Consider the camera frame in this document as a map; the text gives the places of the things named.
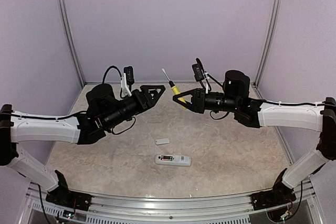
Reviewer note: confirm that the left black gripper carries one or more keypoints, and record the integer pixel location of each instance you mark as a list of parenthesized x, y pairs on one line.
[(151, 101)]

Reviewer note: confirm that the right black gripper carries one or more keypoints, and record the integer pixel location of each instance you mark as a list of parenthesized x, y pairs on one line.
[(197, 101)]

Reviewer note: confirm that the yellow handled screwdriver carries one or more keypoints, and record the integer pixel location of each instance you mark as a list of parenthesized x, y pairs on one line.
[(173, 87)]

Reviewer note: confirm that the white battery cover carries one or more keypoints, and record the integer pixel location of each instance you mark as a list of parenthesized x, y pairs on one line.
[(162, 141)]

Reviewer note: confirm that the white remote control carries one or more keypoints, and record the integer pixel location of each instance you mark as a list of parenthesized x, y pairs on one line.
[(178, 160)]

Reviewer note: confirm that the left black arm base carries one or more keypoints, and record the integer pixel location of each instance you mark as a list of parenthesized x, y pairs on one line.
[(63, 196)]

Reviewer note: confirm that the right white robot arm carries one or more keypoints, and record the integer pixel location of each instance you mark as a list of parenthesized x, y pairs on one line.
[(257, 113)]

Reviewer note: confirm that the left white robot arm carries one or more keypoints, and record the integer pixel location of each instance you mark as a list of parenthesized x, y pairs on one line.
[(103, 114)]

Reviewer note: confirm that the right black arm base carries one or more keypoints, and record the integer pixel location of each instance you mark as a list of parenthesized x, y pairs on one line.
[(278, 195)]

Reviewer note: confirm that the front aluminium rail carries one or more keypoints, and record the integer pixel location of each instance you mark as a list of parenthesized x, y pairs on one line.
[(234, 208)]

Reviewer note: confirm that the left aluminium corner post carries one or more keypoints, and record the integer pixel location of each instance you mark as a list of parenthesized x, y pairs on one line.
[(70, 41)]

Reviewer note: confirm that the aluminium corner post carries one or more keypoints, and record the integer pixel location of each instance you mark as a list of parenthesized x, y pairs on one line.
[(268, 41), (70, 41)]

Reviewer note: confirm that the right aluminium corner post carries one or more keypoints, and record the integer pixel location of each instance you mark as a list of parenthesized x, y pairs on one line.
[(268, 41)]

